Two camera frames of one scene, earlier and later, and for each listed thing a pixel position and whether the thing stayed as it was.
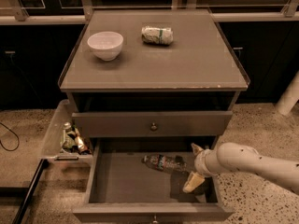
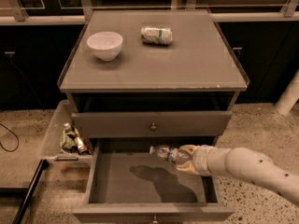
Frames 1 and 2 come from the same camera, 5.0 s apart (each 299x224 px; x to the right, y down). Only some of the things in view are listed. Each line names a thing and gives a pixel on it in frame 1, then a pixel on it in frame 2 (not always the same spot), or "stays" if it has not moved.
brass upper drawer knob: [153, 127] stays
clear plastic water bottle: [173, 163] to [170, 154]
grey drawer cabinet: [147, 87] stays
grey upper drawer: [151, 123] stays
